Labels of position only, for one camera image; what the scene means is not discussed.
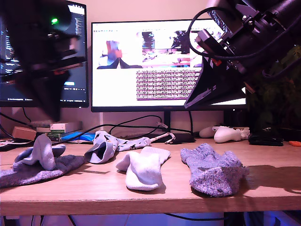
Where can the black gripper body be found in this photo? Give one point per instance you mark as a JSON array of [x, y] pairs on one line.
[[254, 47], [42, 61]]

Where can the grey fuzzy sock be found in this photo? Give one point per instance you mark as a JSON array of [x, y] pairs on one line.
[[47, 174], [211, 176]]

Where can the bright white computer monitor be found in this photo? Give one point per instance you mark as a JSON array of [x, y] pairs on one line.
[[113, 89]]

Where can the small orange thing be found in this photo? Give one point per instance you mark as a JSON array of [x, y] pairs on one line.
[[295, 143]]

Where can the dark code computer monitor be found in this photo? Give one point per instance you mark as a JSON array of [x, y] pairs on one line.
[[75, 94]]

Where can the white box green label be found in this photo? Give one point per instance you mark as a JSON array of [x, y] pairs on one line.
[[63, 127]]

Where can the black case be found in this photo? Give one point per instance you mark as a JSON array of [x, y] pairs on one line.
[[265, 140]]

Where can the pale camera box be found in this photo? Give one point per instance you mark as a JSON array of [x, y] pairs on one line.
[[211, 43], [74, 46]]

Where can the light blue toucan sock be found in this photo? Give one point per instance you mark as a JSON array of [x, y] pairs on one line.
[[110, 146], [134, 143]]

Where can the green leafy house plant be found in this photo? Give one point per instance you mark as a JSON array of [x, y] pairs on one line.
[[277, 106]]

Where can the grey fuzzy cloth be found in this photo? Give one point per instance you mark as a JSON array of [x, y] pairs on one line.
[[40, 123]]

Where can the green white small box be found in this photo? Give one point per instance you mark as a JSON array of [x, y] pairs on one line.
[[51, 137]]

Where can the white ribbed sock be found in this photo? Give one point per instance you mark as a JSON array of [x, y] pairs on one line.
[[44, 153], [143, 171]]

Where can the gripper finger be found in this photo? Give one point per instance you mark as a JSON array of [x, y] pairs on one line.
[[35, 91], [207, 80], [56, 94], [225, 95]]

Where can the white game controller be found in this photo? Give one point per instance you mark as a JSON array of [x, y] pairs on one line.
[[225, 135]]

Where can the blue pouch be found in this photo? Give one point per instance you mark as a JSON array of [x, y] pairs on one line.
[[77, 136]]

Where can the white rounded controller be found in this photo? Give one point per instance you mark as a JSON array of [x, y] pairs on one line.
[[206, 133]]

